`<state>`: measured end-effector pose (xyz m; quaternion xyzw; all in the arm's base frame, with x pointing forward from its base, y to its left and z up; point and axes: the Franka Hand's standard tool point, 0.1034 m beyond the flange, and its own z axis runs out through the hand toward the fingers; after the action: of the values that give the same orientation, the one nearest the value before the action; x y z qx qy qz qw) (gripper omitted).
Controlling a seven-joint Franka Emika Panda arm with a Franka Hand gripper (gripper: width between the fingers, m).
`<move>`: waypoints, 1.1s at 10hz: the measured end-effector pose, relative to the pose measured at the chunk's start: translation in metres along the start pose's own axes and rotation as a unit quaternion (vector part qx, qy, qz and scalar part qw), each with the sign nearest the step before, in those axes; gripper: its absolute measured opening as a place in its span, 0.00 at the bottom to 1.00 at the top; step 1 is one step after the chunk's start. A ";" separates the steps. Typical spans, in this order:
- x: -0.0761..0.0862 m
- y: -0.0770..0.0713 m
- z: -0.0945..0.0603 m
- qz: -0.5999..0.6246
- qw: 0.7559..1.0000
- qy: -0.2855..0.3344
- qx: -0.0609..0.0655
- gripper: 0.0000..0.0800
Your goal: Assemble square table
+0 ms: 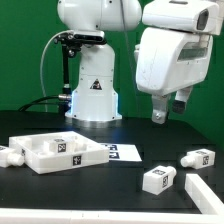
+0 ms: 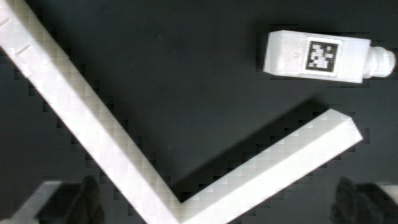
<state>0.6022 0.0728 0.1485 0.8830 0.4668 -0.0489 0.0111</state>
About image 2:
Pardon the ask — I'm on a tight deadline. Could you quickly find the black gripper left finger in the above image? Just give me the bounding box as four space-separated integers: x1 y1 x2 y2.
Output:
5 176 104 224

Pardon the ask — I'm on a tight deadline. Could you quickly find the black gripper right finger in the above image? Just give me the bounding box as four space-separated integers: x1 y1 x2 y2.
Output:
330 178 398 224

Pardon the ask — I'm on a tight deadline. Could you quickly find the white table leg with tag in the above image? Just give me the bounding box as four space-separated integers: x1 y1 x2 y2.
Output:
263 30 396 83

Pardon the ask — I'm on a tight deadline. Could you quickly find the white L-shaped obstacle wall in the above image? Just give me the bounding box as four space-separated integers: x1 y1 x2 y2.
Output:
0 0 362 224

